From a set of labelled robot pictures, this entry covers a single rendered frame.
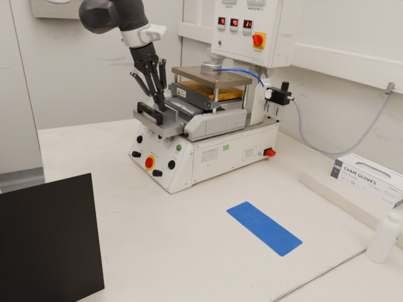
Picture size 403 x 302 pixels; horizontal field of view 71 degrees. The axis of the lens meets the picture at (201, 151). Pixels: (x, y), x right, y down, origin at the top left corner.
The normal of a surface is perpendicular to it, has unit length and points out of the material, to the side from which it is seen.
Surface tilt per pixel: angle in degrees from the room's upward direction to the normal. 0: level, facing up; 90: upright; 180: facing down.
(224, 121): 90
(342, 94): 90
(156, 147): 65
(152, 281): 0
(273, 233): 0
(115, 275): 0
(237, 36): 90
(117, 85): 90
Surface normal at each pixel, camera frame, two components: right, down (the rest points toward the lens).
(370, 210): 0.07, -0.89
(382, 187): -0.81, 0.18
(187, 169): 0.61, 0.40
